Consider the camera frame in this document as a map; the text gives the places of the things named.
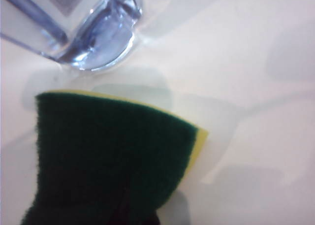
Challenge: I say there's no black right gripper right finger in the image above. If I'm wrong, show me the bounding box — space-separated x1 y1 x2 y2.
124 183 163 225

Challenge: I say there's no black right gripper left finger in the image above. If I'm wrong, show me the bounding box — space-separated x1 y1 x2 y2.
36 168 127 225

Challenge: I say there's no yellow sponge with green scourer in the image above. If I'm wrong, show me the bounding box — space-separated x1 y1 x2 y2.
18 89 209 225

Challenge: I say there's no clear plastic water bottle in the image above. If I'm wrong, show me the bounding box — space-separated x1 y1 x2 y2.
0 0 143 72

